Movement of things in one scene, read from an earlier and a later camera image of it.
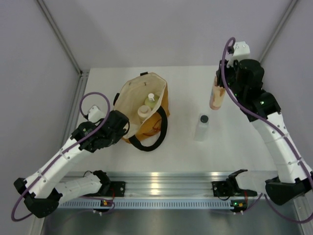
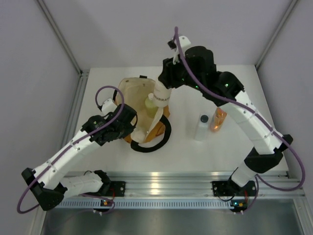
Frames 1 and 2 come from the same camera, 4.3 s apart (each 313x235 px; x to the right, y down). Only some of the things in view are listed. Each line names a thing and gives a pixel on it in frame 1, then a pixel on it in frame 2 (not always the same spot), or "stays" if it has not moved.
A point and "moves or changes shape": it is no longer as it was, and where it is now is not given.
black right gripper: [220, 82] -> [167, 77]
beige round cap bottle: [143, 112] -> [162, 95]
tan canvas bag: [144, 99] moves or changes shape
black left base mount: [117, 189] stays
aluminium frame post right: [290, 8] stays
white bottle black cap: [200, 131] stays
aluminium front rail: [186, 184] stays
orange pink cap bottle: [217, 95] moves or changes shape
